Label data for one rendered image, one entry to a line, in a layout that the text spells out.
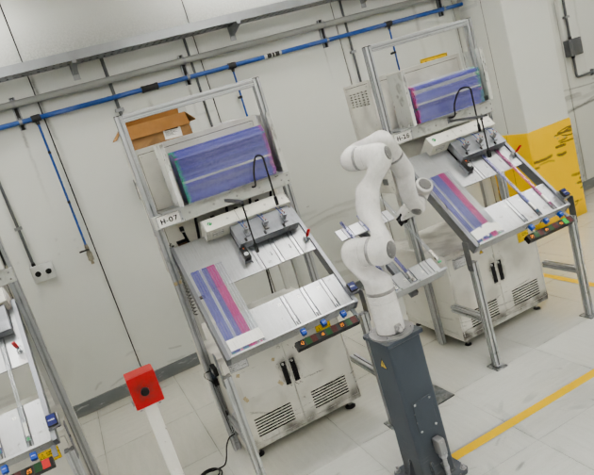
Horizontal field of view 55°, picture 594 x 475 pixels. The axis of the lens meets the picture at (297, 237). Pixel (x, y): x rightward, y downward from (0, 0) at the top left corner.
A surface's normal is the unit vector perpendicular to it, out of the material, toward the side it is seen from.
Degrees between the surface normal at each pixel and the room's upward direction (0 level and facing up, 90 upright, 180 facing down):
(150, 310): 90
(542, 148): 90
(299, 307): 43
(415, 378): 90
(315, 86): 90
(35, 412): 47
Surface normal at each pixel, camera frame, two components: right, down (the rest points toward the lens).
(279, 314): 0.05, -0.62
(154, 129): 0.37, -0.08
